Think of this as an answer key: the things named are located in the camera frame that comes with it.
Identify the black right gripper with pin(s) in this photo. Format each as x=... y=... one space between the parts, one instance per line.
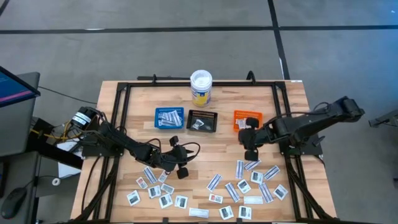
x=252 y=138

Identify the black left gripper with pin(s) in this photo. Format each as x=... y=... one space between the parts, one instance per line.
x=178 y=157

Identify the blue-striped bandage wrapper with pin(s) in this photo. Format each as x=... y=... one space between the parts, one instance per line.
x=167 y=116
x=271 y=173
x=178 y=118
x=232 y=192
x=252 y=165
x=173 y=117
x=150 y=175
x=239 y=169
x=168 y=124
x=214 y=182
x=161 y=117
x=265 y=193

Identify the black-print first aid packet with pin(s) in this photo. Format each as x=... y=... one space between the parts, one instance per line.
x=226 y=212
x=181 y=201
x=245 y=212
x=165 y=201
x=257 y=177
x=243 y=186
x=154 y=191
x=280 y=192
x=198 y=124
x=133 y=198

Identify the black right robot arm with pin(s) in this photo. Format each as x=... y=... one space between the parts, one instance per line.
x=304 y=123

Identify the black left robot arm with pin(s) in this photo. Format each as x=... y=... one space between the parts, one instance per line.
x=124 y=143

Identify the orange plastic basket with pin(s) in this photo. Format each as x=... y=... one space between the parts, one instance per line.
x=258 y=115

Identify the black plastic basket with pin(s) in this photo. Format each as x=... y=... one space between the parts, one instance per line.
x=208 y=119

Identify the grey-print white packet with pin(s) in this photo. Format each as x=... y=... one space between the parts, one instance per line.
x=167 y=188

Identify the blue plastic basket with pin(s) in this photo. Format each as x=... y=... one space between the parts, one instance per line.
x=157 y=126

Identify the plain white gauze packet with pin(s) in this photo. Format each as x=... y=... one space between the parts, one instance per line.
x=253 y=200
x=199 y=212

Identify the disinfecting wipes canister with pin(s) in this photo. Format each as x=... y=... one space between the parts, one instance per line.
x=201 y=93

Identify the white paper sheet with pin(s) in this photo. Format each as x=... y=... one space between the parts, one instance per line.
x=66 y=169

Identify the black metal beam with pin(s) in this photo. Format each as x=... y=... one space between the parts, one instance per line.
x=56 y=154

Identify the black stand foot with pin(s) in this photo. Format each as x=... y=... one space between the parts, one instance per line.
x=385 y=119

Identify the white tape roll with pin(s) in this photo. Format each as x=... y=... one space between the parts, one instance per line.
x=53 y=181

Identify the grey low desk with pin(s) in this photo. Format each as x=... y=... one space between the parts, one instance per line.
x=28 y=174

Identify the monitor with purple screen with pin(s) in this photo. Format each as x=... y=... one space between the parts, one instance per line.
x=18 y=124

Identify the black computer mouse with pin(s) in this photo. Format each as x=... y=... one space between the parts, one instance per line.
x=14 y=200

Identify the computer monitor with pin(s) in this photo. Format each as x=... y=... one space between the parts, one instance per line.
x=12 y=88

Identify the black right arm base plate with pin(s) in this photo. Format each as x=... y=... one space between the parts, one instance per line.
x=308 y=149

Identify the black metal table frame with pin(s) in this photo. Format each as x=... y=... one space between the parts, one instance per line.
x=155 y=84

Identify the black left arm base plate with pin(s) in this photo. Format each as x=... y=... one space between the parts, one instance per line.
x=93 y=152

